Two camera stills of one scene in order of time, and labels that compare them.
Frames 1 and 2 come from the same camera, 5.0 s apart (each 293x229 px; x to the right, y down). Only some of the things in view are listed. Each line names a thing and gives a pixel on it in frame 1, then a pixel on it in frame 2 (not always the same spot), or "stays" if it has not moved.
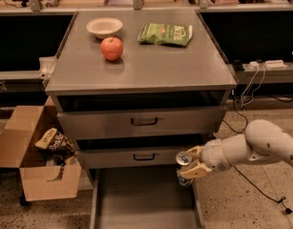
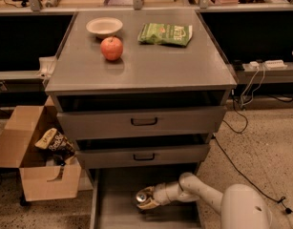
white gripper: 214,154 → 158,194
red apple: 112,47 stays
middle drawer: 129,157 stays
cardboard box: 43,176 stays
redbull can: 183,158 → 141,197
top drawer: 126,121 stays
